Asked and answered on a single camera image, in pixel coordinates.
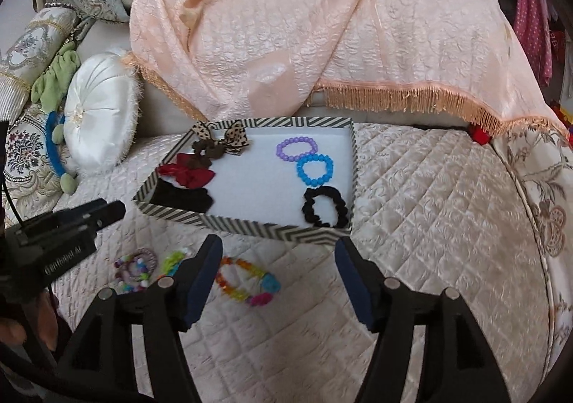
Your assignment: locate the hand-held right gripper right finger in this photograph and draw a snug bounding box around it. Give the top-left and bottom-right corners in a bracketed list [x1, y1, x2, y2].
[335, 236, 515, 403]

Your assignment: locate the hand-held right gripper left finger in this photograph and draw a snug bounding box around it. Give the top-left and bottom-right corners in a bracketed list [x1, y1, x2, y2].
[56, 234, 223, 403]

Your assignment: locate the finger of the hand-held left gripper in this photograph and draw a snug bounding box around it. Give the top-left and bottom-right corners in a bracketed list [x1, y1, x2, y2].
[56, 200, 126, 232]

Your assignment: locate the green bead bracelet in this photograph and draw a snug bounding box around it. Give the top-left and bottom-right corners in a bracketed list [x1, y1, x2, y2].
[160, 250, 187, 277]

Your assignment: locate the orange mixed bead bracelet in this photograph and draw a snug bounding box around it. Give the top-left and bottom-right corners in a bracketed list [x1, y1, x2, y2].
[213, 257, 282, 306]

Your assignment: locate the grey glitter scrunchie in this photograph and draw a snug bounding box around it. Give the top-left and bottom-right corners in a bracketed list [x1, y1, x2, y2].
[130, 248, 159, 279]

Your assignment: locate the pastel mixed bead bracelet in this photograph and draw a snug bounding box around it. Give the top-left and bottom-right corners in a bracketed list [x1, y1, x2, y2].
[114, 253, 155, 295]

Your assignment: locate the black velvet hair bow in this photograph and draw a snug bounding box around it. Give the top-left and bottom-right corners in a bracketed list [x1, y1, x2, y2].
[150, 179, 214, 214]

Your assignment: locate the black scrunchie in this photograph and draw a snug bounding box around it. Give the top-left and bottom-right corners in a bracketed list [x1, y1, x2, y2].
[300, 186, 350, 227]

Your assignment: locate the red hair bow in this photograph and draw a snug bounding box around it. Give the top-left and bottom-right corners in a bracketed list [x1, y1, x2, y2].
[158, 153, 215, 189]

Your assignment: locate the blue bead bracelet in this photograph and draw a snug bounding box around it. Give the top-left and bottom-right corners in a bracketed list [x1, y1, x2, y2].
[296, 153, 336, 188]

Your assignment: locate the brown scrunchie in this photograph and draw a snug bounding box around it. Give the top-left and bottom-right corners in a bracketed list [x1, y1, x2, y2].
[192, 139, 234, 163]

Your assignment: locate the striped white tray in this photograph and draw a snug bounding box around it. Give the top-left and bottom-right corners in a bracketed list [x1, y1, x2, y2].
[133, 115, 356, 244]

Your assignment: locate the purple bead bracelet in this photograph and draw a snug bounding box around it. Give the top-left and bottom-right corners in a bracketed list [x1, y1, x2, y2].
[276, 136, 319, 162]

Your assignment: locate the leopard print hair bow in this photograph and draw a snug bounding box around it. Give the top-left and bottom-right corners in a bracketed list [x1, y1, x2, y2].
[190, 120, 252, 157]

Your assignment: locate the person's left hand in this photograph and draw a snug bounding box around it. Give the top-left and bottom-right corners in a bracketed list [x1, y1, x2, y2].
[0, 289, 61, 345]

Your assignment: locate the blue plush hoop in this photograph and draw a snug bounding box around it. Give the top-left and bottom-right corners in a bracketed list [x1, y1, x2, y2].
[45, 111, 69, 178]

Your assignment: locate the floral embroidered cushion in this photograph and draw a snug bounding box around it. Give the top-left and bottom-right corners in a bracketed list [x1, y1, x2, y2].
[0, 105, 78, 225]

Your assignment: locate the white round satin pillow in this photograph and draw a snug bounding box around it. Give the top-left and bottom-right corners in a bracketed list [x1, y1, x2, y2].
[64, 51, 144, 171]

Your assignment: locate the cream quilted bedspread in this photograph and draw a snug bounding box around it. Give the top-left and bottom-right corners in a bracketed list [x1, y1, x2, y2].
[45, 120, 558, 403]

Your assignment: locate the green plush toy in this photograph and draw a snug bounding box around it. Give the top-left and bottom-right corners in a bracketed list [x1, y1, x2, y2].
[30, 42, 82, 194]

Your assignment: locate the striped bolster cushion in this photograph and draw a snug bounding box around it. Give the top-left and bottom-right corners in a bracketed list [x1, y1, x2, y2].
[0, 6, 78, 123]

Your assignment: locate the red cloth item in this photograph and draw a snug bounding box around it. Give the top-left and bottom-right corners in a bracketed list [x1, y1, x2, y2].
[469, 125, 494, 147]

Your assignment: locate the floral embroidered cover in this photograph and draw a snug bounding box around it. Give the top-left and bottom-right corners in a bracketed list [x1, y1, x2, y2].
[491, 125, 573, 382]

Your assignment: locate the peach fringed blanket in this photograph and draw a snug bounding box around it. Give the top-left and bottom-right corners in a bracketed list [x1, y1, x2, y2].
[121, 0, 569, 139]

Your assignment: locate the pink dotted garment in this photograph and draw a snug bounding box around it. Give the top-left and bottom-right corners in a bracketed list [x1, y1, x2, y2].
[511, 0, 554, 88]

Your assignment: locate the black cable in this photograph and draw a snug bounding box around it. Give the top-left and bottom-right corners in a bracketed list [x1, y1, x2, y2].
[0, 170, 28, 230]

